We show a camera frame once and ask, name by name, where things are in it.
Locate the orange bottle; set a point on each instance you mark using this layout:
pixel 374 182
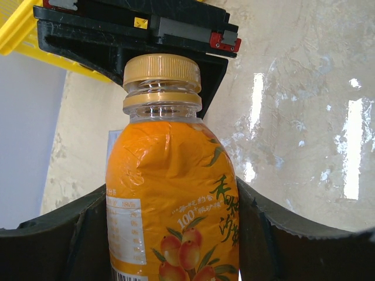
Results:
pixel 171 198

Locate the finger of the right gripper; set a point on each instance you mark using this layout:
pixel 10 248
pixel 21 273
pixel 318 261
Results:
pixel 212 72

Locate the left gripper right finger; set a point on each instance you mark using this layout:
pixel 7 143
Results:
pixel 277 244

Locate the orange cap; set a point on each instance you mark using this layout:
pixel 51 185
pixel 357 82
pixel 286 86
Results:
pixel 162 67

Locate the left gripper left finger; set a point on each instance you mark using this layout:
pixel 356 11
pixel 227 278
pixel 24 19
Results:
pixel 69 243

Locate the yellow plastic basket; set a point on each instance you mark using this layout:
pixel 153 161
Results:
pixel 19 34

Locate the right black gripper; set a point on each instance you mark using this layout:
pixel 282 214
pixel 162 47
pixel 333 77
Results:
pixel 100 35

